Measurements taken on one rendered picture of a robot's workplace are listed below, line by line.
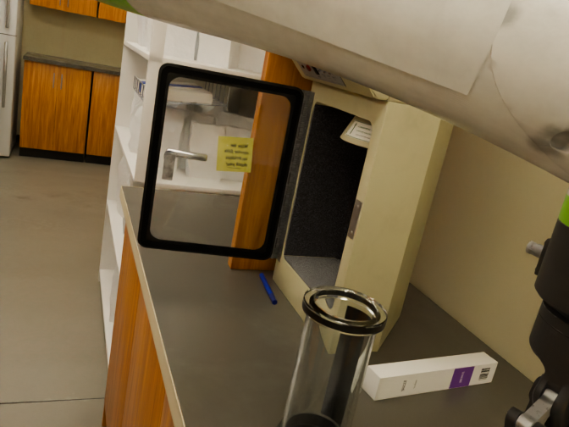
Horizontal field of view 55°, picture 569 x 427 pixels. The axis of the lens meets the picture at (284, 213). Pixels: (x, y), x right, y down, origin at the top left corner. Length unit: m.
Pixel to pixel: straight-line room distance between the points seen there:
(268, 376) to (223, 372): 0.08
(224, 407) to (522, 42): 0.71
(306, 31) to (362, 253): 0.73
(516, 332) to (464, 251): 0.24
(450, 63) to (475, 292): 1.13
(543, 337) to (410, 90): 0.22
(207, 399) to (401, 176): 0.49
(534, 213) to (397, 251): 0.35
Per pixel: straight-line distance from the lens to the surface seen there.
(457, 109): 0.26
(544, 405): 0.42
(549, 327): 0.42
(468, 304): 1.38
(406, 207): 0.99
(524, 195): 1.27
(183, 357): 0.95
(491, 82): 0.25
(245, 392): 0.90
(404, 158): 0.96
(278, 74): 1.23
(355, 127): 1.05
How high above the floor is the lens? 1.45
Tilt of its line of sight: 16 degrees down
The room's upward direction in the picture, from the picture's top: 12 degrees clockwise
